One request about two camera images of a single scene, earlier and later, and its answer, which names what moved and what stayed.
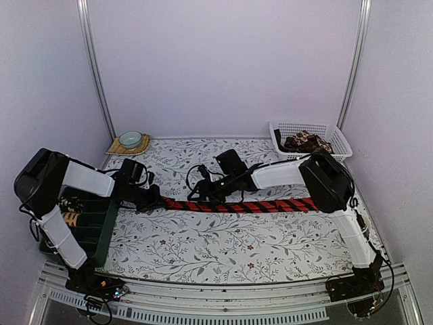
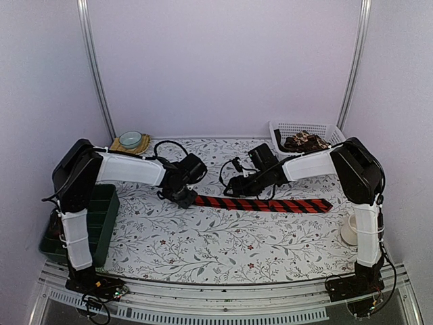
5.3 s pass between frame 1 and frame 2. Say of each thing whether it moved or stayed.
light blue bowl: stayed
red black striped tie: moved
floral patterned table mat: stayed
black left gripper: moved
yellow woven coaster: stayed
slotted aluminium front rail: stayed
